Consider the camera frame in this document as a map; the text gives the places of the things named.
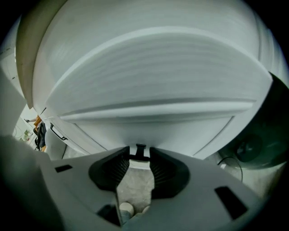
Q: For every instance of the black bag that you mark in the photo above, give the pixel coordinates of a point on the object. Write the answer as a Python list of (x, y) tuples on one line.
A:
[(40, 136)]

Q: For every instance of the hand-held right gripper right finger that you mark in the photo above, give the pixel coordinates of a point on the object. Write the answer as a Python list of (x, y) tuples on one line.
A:
[(198, 191)]

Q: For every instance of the freestanding white bathtub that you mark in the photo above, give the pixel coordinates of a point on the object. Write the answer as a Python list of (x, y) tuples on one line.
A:
[(266, 126)]

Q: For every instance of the white ceramic sink basin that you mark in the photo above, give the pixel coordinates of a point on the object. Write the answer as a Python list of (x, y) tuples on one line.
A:
[(158, 74)]

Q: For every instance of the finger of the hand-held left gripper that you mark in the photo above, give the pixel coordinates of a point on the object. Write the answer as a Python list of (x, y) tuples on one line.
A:
[(22, 176)]

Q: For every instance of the white vanity cabinet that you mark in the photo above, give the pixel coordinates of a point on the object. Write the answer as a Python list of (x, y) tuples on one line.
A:
[(158, 111)]

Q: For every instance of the person's white shoe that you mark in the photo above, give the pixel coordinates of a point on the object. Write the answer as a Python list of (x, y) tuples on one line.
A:
[(146, 209), (126, 206)]

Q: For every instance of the person's legs in jeans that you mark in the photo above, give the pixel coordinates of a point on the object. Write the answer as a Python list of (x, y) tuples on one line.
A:
[(126, 217)]

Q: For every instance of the orange cloth item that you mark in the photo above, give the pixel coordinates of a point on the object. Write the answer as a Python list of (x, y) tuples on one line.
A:
[(38, 120)]

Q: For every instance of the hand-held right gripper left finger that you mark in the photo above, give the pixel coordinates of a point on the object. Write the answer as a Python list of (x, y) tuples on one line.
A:
[(79, 187)]

